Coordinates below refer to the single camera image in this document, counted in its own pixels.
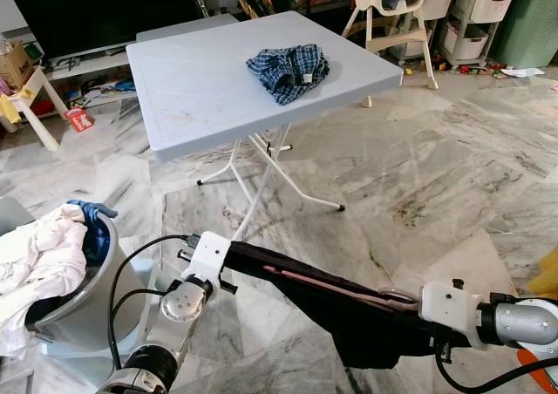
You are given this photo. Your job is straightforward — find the white drawer tower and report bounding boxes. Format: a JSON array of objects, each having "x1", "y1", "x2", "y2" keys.
[{"x1": 436, "y1": 0, "x2": 517, "y2": 64}]

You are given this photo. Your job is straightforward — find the brown cardboard box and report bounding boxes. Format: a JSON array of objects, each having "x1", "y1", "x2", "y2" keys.
[{"x1": 0, "y1": 38, "x2": 37, "y2": 92}]

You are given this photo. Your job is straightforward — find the blue plaid garment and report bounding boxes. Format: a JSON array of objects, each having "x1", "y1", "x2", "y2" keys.
[{"x1": 246, "y1": 44, "x2": 331, "y2": 106}]

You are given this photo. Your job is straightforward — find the light blue folding table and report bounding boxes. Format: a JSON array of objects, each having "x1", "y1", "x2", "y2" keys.
[{"x1": 126, "y1": 10, "x2": 405, "y2": 164}]

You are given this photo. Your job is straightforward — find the grey laundry basket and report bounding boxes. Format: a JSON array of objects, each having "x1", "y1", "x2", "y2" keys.
[{"x1": 0, "y1": 196, "x2": 145, "y2": 360}]

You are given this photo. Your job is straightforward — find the green plastic bin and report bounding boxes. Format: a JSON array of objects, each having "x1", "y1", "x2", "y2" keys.
[{"x1": 497, "y1": 0, "x2": 558, "y2": 70}]

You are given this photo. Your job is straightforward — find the black garment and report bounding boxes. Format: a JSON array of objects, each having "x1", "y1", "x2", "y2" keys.
[{"x1": 225, "y1": 240, "x2": 489, "y2": 370}]

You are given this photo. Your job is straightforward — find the blue cloth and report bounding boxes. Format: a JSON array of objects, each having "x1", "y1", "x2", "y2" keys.
[{"x1": 66, "y1": 200, "x2": 119, "y2": 268}]

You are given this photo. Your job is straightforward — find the red packet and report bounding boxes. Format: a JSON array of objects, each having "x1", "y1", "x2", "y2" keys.
[{"x1": 65, "y1": 106, "x2": 94, "y2": 134}]

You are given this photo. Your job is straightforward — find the black television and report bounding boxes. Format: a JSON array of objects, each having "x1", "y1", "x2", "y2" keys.
[{"x1": 4, "y1": 0, "x2": 206, "y2": 61}]

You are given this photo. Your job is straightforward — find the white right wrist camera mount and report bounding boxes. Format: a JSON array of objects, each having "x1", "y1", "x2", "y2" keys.
[{"x1": 419, "y1": 279, "x2": 483, "y2": 328}]

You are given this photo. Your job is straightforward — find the small white table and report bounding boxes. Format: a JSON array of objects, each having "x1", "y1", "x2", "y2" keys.
[{"x1": 9, "y1": 63, "x2": 72, "y2": 153}]

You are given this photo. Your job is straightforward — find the white paper sheet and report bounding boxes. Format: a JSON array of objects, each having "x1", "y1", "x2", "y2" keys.
[{"x1": 501, "y1": 66, "x2": 546, "y2": 78}]

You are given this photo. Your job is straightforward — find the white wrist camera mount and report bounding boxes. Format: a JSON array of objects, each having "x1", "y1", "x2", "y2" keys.
[
  {"x1": 419, "y1": 279, "x2": 483, "y2": 328},
  {"x1": 184, "y1": 231, "x2": 233, "y2": 283}
]

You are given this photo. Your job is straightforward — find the pink plastic hanger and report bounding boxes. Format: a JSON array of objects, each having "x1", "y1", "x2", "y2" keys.
[{"x1": 262, "y1": 265, "x2": 421, "y2": 312}]

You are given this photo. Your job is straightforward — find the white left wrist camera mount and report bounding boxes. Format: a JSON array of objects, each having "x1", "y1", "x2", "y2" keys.
[{"x1": 184, "y1": 231, "x2": 233, "y2": 283}]

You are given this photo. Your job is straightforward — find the white metal table legs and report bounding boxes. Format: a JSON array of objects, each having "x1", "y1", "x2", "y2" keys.
[{"x1": 196, "y1": 124, "x2": 346, "y2": 241}]

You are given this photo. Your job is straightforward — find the white television bench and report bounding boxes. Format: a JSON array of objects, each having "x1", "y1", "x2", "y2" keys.
[{"x1": 26, "y1": 50, "x2": 145, "y2": 120}]

